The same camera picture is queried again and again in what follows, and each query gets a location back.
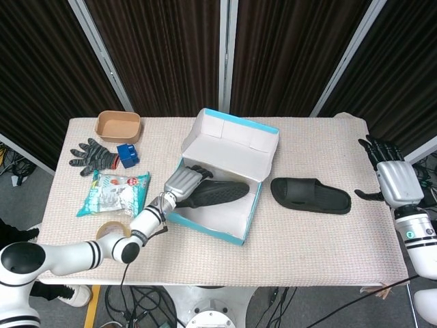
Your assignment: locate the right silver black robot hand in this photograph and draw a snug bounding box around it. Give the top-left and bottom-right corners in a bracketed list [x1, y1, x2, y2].
[354, 134, 425, 208]

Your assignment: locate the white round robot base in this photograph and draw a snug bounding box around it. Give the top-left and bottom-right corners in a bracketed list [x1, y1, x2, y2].
[186, 300, 242, 328]

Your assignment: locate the brown paper bowl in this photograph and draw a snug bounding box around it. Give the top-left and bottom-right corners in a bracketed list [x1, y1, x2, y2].
[94, 110, 143, 144]

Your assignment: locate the clear tape roll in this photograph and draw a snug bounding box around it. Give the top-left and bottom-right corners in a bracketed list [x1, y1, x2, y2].
[95, 221, 132, 241]

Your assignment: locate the beige woven tablecloth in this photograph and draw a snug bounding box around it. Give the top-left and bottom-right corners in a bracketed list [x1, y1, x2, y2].
[36, 112, 410, 287]

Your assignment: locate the white sneaker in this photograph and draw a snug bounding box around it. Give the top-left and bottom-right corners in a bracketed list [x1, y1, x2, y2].
[56, 285, 93, 308]

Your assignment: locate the black trouser leg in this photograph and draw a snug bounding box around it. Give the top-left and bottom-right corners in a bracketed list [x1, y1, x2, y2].
[29, 282, 74, 301]

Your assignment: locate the blue plastic block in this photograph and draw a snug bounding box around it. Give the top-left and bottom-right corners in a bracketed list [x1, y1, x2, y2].
[116, 143, 141, 169]

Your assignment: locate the black rubber slipper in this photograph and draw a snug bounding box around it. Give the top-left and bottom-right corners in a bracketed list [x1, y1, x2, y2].
[177, 180, 251, 208]
[270, 177, 352, 215]

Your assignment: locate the light blue lidded box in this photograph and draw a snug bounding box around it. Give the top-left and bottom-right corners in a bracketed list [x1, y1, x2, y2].
[163, 108, 281, 246]

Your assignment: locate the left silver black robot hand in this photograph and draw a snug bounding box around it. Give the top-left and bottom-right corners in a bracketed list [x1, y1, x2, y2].
[163, 165, 214, 203]

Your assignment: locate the grey knit work glove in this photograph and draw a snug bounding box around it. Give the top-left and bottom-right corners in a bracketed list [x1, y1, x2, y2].
[69, 137, 120, 177]

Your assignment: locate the dark brown partition panel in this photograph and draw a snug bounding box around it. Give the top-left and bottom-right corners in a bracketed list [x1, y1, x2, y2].
[319, 0, 437, 161]
[230, 0, 373, 118]
[0, 0, 126, 172]
[83, 0, 226, 118]

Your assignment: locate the teal white snack bag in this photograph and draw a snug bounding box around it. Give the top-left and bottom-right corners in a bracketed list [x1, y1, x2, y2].
[76, 169, 152, 225]

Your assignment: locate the black floor cable tangle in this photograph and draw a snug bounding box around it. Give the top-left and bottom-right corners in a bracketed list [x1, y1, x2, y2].
[102, 286, 178, 328]

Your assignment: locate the grey metal partition post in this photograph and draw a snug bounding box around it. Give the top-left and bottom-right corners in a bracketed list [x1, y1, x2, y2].
[309, 0, 389, 118]
[218, 0, 240, 118]
[0, 132, 56, 177]
[67, 0, 135, 113]
[404, 136, 437, 165]

